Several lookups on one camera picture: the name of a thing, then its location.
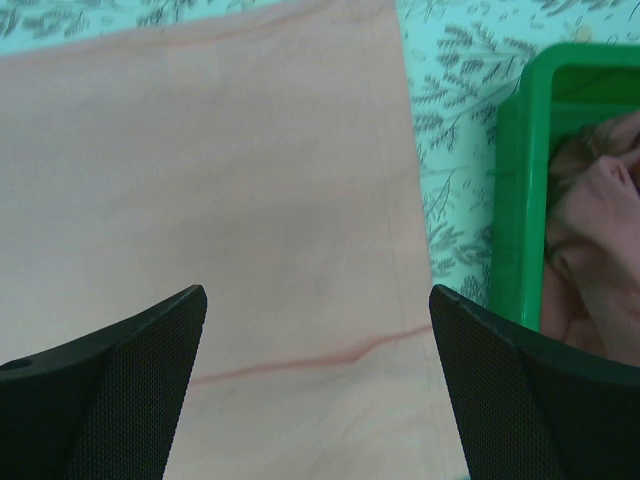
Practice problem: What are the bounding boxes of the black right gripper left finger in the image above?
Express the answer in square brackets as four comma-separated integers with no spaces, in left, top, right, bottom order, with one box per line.
[1,285,207,480]

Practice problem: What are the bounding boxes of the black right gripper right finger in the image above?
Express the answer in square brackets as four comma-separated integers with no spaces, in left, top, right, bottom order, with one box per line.
[429,285,639,480]

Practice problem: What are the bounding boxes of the salmon pink t shirt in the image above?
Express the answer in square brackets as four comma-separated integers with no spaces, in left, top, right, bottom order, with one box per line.
[0,0,471,480]

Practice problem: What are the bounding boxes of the dusty rose t shirt in tray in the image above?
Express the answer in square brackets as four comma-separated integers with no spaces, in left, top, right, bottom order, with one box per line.
[539,112,639,366]

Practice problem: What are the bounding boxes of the green plastic tray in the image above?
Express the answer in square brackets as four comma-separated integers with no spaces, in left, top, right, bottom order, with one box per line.
[489,43,639,330]

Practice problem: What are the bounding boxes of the floral patterned table mat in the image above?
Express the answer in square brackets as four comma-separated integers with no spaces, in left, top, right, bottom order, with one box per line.
[0,0,640,480]

